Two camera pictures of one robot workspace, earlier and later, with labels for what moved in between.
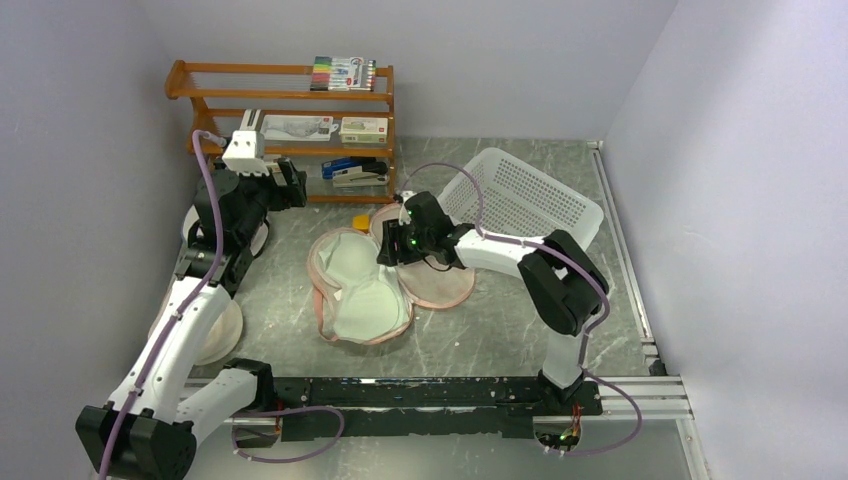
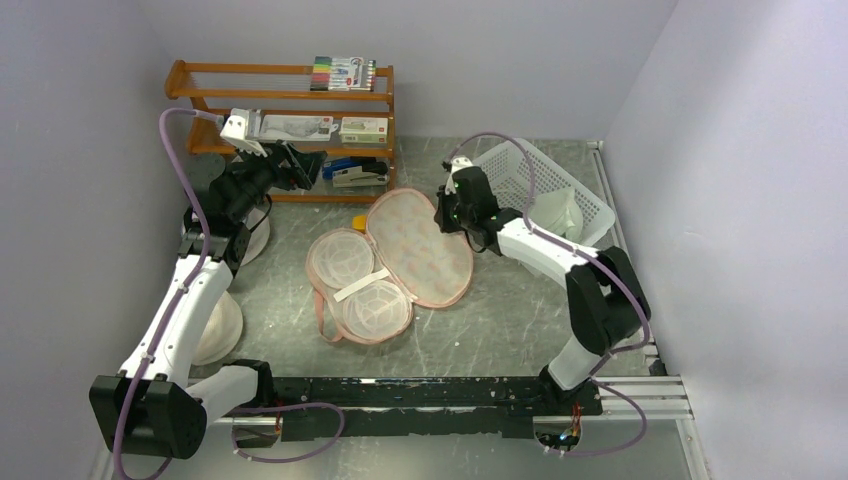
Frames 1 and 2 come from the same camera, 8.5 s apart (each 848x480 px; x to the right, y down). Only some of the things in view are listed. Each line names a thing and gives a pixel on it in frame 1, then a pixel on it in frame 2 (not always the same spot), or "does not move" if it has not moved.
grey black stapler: x=369 y=174 does not move
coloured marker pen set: x=343 y=74 does not move
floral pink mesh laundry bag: x=361 y=301 does not move
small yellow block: x=360 y=222 does not move
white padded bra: x=373 y=302 → x=559 y=212
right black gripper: x=393 y=251 → x=441 y=217
